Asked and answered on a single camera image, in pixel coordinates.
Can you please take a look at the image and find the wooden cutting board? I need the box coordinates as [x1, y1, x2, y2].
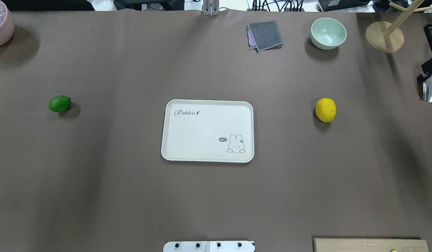
[313, 238, 429, 252]

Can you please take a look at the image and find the purple cloth underneath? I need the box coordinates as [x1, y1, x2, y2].
[246, 29, 256, 50]

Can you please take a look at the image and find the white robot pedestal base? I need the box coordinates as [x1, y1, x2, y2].
[163, 240, 256, 252]

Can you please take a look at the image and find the pink bowl with ice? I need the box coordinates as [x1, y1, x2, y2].
[0, 0, 15, 46]

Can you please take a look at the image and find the green lime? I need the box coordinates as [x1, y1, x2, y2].
[49, 95, 71, 113]

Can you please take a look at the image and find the yellow lemon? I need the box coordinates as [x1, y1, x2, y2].
[315, 97, 337, 123]

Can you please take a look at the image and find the grey folded cloth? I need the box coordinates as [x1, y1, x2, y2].
[247, 20, 283, 52]

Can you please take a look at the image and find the wooden mug tree stand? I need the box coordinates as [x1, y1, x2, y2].
[366, 0, 432, 53]

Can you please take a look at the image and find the white rabbit tray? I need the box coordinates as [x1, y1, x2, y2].
[161, 99, 255, 163]

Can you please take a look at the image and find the mint green bowl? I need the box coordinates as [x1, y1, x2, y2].
[311, 17, 347, 50]

